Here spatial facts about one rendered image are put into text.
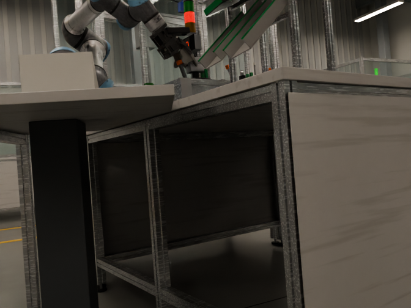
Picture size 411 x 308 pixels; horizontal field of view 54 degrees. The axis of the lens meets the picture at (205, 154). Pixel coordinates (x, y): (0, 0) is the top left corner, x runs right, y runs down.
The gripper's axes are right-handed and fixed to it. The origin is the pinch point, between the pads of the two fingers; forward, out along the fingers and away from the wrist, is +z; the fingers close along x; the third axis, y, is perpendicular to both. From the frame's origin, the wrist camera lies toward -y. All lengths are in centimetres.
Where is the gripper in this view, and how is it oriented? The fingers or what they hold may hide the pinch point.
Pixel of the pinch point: (191, 64)
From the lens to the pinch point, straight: 174.3
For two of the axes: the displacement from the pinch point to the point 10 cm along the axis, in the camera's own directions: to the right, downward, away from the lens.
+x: 5.6, -0.5, -8.3
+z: 5.9, 7.3, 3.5
